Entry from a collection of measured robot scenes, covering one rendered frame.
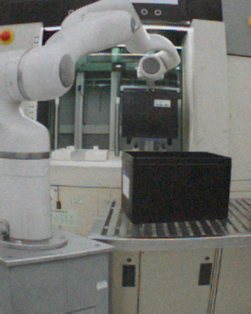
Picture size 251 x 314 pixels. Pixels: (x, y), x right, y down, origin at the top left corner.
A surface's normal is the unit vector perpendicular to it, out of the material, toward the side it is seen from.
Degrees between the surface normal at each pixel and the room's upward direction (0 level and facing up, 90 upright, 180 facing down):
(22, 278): 90
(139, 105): 90
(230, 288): 90
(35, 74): 98
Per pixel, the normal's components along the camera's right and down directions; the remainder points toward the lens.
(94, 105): -0.03, 0.05
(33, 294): 0.69, 0.05
